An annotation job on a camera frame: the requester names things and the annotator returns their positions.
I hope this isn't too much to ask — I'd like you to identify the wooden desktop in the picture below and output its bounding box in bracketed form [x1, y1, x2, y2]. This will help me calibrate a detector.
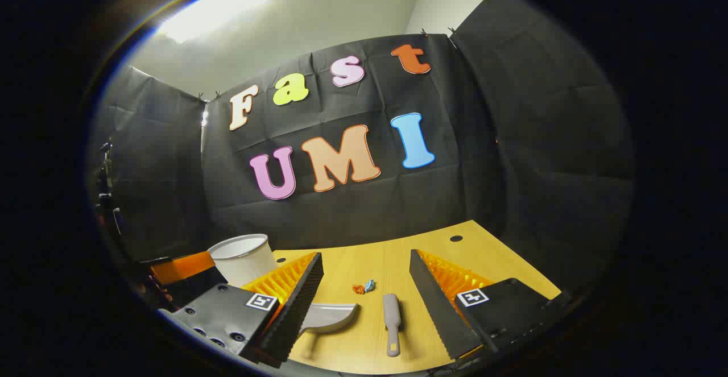
[270, 219, 562, 375]

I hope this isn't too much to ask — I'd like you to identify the small grey broom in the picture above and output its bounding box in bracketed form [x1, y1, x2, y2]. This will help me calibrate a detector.
[382, 293, 402, 358]

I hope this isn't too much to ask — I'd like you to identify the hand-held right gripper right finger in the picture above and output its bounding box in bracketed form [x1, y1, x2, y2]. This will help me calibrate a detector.
[409, 249, 569, 361]

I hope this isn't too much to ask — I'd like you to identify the white ribbed garbage bin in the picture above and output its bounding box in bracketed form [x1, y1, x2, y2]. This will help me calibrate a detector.
[207, 234, 279, 288]

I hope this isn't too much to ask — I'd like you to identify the black tripod stand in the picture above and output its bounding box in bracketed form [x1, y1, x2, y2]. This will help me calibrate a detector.
[96, 141, 123, 235]

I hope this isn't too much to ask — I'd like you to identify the grey plastic dustpan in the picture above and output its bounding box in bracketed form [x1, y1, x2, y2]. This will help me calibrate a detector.
[295, 303, 360, 361]

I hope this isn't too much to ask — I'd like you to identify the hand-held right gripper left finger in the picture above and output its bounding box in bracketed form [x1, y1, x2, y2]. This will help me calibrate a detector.
[159, 252, 325, 369]

